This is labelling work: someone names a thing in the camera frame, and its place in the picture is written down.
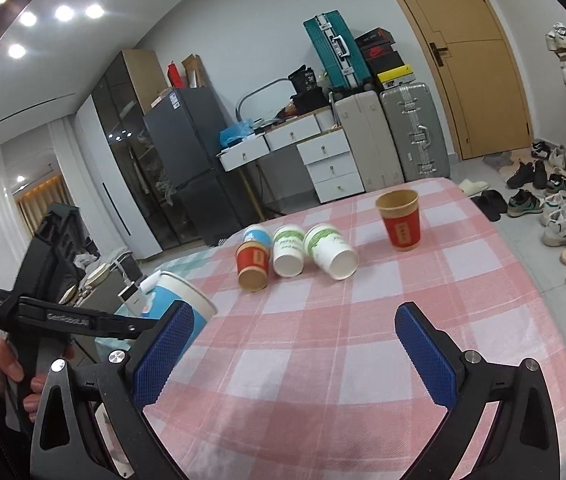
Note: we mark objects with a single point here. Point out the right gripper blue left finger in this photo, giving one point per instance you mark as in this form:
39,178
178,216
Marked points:
67,440

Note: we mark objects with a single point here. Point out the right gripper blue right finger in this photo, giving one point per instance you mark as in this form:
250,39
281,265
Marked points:
522,440

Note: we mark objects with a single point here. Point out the blue bunny paper cup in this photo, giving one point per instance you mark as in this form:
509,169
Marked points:
162,288

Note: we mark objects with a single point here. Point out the red paper cup lying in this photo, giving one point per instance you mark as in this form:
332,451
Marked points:
252,266

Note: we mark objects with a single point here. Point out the small blue paper cup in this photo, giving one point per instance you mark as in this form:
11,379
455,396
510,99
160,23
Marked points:
257,233

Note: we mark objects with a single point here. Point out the green white cup middle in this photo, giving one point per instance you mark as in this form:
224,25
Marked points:
288,256

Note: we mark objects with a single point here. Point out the green white cup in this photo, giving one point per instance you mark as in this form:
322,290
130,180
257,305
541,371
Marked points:
288,256
326,247

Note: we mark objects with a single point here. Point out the upright red paper cup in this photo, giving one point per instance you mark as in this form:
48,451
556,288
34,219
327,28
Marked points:
400,214

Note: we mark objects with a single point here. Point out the green white cup right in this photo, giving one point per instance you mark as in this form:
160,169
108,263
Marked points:
326,247

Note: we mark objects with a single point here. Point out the person's left hand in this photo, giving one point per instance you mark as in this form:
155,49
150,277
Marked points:
11,369

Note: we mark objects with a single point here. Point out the white power bank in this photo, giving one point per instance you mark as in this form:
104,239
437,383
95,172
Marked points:
133,299

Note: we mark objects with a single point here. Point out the glass display cabinet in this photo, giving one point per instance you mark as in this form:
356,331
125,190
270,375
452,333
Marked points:
120,154

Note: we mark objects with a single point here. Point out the pink checkered tablecloth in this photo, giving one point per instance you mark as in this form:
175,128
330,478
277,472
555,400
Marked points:
306,379

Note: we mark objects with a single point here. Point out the dark grey refrigerator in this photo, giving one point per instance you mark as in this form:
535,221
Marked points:
184,127

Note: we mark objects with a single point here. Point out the blue plastic bag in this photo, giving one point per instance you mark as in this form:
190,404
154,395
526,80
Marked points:
236,133

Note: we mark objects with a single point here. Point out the silver aluminium suitcase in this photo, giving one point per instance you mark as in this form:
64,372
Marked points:
414,123

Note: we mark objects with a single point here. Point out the wooden door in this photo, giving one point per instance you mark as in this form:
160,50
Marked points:
475,73

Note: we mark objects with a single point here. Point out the white desk with drawers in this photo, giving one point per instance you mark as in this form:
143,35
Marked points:
321,144

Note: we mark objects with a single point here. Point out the beige suitcase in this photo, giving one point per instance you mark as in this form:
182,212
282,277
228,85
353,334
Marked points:
370,140

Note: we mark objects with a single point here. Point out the teal suitcase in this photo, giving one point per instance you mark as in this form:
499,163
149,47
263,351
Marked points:
338,52

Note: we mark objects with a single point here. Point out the stacked shoe boxes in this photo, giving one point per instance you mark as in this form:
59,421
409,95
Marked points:
383,60

